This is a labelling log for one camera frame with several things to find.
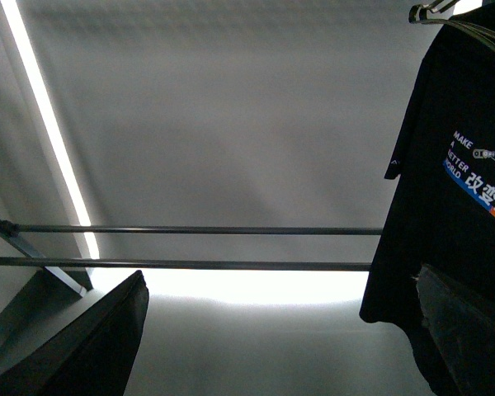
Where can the grey rack frame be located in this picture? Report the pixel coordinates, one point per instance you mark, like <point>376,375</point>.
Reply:
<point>27,202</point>

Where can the black printed t-shirt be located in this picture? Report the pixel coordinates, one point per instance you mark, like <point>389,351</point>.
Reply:
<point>443,210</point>

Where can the ceiling light strip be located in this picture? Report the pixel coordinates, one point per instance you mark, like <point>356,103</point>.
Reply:
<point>62,167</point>

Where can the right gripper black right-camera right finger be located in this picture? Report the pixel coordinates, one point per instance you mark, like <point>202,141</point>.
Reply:
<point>462,325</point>

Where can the metal wire hanger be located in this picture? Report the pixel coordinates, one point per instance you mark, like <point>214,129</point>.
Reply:
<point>423,14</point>

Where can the lower rack rail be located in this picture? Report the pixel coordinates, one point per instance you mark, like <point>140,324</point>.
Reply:
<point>189,265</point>

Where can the upper rack rail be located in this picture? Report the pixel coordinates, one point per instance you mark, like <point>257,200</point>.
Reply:
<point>15,229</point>

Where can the rack rail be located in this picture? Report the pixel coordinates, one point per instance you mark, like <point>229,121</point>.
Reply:
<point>15,229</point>
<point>189,265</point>

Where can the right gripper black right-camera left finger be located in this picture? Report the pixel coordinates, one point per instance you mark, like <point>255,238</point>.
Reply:
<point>93,355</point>

